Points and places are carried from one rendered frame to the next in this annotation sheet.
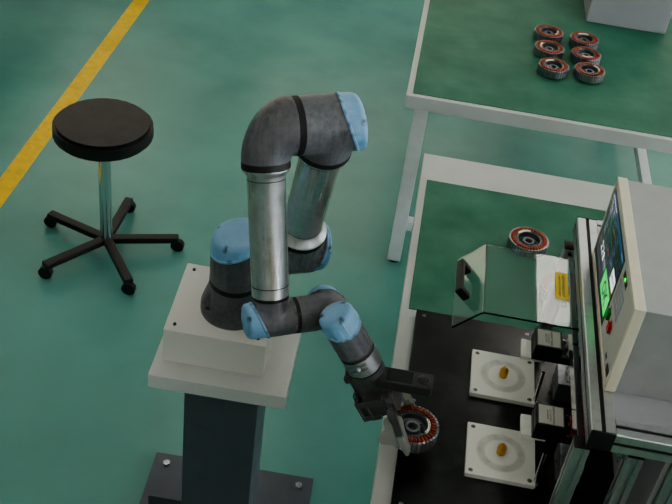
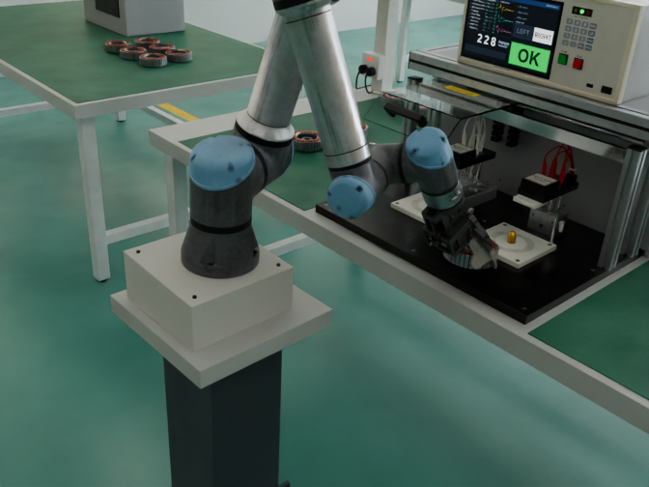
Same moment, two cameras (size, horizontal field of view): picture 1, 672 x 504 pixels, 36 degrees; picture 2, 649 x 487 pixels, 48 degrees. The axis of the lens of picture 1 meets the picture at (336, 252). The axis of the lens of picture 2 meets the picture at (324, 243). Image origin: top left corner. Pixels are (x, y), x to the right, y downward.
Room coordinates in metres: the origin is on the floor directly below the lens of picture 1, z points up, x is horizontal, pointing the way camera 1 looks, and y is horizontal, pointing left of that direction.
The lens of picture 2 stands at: (0.82, 0.97, 1.55)
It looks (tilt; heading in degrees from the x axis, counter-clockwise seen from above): 28 degrees down; 314
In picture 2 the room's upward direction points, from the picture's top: 3 degrees clockwise
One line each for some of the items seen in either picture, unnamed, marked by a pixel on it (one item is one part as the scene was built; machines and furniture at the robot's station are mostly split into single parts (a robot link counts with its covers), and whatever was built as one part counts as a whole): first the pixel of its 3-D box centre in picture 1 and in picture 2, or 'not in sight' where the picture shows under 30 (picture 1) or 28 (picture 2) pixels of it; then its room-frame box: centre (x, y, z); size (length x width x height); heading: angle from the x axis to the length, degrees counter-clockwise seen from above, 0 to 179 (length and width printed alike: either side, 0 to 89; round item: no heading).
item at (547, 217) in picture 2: (569, 460); (548, 219); (1.53, -0.56, 0.80); 0.07 x 0.05 x 0.06; 176
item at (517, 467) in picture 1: (500, 454); (510, 243); (1.54, -0.41, 0.78); 0.15 x 0.15 x 0.01; 86
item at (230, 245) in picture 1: (239, 253); (223, 179); (1.81, 0.21, 1.02); 0.13 x 0.12 x 0.14; 113
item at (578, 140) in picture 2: (573, 341); (511, 118); (1.66, -0.52, 1.03); 0.62 x 0.01 x 0.03; 176
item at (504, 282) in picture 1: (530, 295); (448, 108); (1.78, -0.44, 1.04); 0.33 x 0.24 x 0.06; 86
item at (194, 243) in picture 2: (234, 292); (220, 235); (1.81, 0.22, 0.90); 0.15 x 0.15 x 0.10
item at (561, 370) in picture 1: (565, 382); (468, 186); (1.78, -0.57, 0.80); 0.07 x 0.05 x 0.06; 176
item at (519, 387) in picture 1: (502, 377); (432, 208); (1.78, -0.43, 0.78); 0.15 x 0.15 x 0.01; 86
